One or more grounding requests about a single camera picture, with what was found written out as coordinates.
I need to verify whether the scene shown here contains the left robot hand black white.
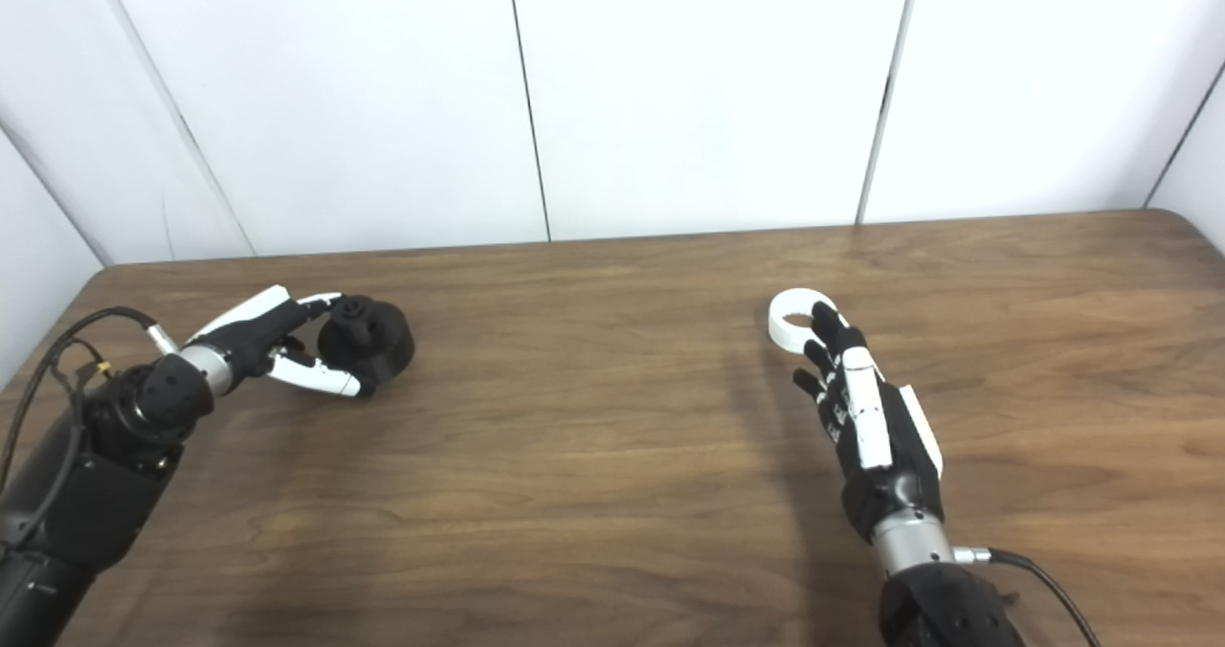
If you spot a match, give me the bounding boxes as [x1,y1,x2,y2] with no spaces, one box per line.
[177,285,376,400]

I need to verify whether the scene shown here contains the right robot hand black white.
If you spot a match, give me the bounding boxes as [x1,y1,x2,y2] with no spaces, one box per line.
[792,302,947,544]

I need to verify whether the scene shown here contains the round black part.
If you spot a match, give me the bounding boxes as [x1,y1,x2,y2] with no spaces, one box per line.
[318,295,416,389]

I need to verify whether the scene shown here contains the white ring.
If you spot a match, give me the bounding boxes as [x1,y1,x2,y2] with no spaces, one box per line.
[768,288,843,352]

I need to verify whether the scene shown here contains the thin wire with yellow connector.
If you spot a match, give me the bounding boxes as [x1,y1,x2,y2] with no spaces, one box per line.
[53,338,116,391]

